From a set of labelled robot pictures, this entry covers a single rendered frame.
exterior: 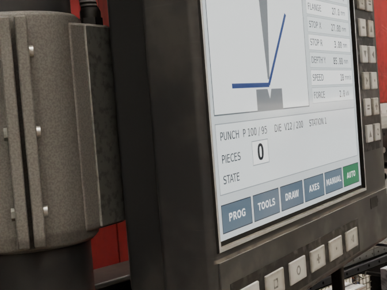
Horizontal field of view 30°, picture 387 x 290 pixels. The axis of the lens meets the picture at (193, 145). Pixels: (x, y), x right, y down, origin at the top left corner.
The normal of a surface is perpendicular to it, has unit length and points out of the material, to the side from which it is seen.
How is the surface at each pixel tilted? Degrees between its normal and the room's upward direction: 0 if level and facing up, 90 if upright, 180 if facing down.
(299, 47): 90
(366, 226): 90
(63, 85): 90
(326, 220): 90
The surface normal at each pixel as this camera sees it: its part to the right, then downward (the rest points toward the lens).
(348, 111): 0.85, -0.04
